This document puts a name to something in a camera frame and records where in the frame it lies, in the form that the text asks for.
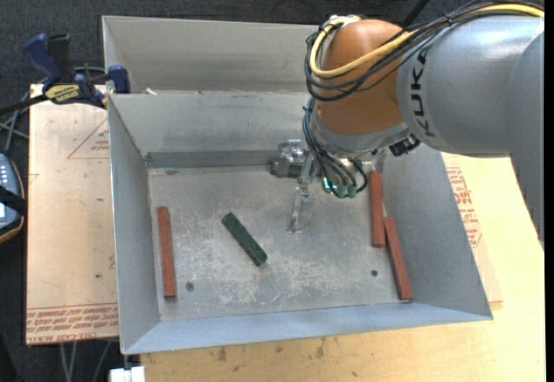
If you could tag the dark green flat block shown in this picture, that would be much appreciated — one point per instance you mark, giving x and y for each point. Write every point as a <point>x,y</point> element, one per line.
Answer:
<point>244,239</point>

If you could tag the brown cardboard board, red print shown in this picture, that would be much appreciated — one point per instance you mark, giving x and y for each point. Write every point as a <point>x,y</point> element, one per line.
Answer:
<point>69,207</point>

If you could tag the grey metal bin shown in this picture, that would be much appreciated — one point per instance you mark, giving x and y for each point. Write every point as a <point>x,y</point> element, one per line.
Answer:
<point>225,285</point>

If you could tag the red-brown flat block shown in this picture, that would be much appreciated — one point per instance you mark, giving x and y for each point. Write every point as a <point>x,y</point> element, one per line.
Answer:
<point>377,211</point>
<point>166,250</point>
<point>398,259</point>

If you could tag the black cylinder on white bracket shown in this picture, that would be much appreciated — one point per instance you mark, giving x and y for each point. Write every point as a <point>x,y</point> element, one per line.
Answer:
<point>403,146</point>

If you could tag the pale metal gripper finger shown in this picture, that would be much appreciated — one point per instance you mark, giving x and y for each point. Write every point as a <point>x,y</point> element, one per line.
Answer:
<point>295,215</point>
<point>307,211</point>

